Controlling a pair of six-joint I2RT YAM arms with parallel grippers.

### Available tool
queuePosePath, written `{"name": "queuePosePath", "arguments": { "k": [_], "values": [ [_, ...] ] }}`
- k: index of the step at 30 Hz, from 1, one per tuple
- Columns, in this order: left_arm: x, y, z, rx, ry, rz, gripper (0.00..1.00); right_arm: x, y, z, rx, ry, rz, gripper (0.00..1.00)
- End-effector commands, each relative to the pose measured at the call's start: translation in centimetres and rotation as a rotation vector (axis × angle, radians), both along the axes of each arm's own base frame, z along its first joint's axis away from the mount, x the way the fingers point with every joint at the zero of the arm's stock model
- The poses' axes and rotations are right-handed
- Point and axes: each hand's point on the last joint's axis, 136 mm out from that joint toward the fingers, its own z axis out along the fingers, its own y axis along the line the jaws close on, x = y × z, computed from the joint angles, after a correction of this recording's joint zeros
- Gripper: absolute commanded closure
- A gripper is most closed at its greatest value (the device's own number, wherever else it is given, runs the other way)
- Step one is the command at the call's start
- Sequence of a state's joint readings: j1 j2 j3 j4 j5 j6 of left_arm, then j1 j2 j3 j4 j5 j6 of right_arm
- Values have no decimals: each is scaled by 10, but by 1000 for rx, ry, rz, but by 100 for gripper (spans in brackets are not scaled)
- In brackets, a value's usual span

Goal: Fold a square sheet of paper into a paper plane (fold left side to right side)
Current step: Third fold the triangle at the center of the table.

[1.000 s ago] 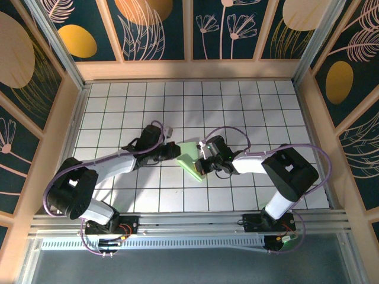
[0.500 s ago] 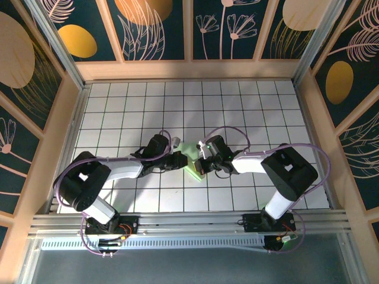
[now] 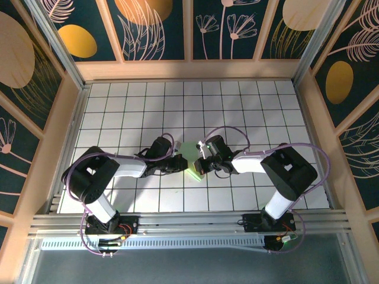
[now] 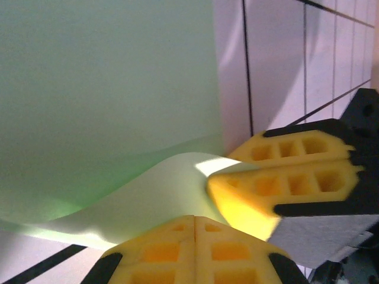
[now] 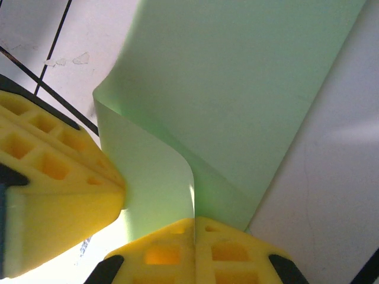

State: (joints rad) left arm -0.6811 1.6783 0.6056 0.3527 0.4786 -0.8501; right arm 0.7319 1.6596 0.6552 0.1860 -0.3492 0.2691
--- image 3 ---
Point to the light green paper sheet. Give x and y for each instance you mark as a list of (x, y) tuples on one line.
[(189, 151)]

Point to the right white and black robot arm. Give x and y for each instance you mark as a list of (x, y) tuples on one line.
[(287, 174)]

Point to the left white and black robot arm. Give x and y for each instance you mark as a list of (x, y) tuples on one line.
[(86, 177)]

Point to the wide aluminium frame rail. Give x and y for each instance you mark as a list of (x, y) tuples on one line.
[(192, 225)]

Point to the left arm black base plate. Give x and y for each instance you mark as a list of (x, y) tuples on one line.
[(133, 222)]

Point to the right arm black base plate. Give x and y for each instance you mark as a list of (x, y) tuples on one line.
[(251, 225)]

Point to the aluminium side rail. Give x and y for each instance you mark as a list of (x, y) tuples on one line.
[(306, 112), (79, 112)]

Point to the aluminium corner post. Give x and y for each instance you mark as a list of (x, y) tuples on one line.
[(316, 44), (58, 44)]

